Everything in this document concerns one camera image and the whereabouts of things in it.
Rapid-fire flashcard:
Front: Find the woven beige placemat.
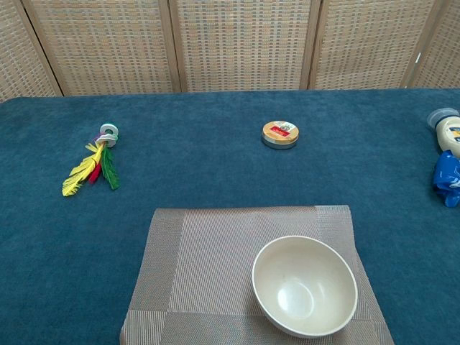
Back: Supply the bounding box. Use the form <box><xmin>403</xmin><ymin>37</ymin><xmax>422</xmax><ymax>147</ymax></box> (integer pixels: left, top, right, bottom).
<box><xmin>119</xmin><ymin>204</ymin><xmax>396</xmax><ymax>345</ymax></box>

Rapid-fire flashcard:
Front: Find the blue snack packet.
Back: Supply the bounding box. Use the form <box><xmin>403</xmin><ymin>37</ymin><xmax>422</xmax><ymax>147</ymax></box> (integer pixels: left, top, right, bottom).
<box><xmin>430</xmin><ymin>149</ymin><xmax>460</xmax><ymax>208</ymax></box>

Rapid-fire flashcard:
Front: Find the colourful feather shuttlecock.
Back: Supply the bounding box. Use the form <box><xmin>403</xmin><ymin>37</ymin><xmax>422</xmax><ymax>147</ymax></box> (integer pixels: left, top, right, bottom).
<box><xmin>61</xmin><ymin>123</ymin><xmax>121</xmax><ymax>198</ymax></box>

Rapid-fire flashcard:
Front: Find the beige round bowl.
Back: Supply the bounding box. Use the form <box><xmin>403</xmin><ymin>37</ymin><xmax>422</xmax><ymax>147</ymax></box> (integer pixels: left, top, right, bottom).
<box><xmin>251</xmin><ymin>235</ymin><xmax>359</xmax><ymax>339</ymax></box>

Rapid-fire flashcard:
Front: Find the squeeze mayonnaise bottle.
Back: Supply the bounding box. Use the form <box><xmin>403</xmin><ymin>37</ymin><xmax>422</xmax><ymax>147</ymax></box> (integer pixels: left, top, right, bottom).
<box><xmin>426</xmin><ymin>106</ymin><xmax>460</xmax><ymax>158</ymax></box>

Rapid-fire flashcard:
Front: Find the blue felt table cover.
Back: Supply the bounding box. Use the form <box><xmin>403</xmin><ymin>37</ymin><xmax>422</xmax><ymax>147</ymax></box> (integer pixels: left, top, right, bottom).
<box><xmin>0</xmin><ymin>88</ymin><xmax>460</xmax><ymax>345</ymax></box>

